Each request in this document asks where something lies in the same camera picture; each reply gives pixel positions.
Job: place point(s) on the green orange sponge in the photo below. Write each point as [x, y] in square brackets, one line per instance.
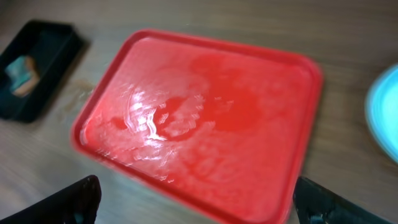
[23, 75]

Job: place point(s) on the white plate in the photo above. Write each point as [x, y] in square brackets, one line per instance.
[381, 111]

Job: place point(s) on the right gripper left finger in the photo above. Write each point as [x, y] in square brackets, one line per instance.
[75, 204]

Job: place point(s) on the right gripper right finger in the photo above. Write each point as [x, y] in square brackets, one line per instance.
[315, 204]

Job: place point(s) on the black rectangular water tray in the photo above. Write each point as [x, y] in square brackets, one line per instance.
[53, 46]

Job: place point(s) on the red plastic tray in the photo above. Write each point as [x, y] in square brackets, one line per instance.
[219, 126]

